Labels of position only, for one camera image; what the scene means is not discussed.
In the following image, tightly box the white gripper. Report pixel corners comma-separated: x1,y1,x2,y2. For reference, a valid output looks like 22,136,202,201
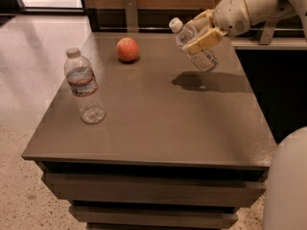
185,0,250,55

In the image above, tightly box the blue label plastic bottle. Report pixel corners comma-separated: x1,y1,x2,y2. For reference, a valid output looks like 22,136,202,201
169,17,218,72

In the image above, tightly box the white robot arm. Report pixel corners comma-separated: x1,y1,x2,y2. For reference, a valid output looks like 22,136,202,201
187,0,307,230

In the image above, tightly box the clear plastic water bottle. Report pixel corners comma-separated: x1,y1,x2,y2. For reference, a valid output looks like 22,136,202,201
64,47,106,124

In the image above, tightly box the grey side shelf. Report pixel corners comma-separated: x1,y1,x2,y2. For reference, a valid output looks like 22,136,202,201
231,38,307,51

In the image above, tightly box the red apple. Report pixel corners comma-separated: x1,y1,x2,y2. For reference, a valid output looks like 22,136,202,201
116,37,139,62

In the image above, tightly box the right metal wall bracket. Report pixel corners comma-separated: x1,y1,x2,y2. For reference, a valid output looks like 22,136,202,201
256,20,277,45

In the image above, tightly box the metal wall bracket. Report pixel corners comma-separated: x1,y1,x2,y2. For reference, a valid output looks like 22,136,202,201
124,0,139,33
256,20,277,45

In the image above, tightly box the left metal wall bracket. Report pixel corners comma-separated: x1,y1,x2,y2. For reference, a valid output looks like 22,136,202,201
124,0,139,33

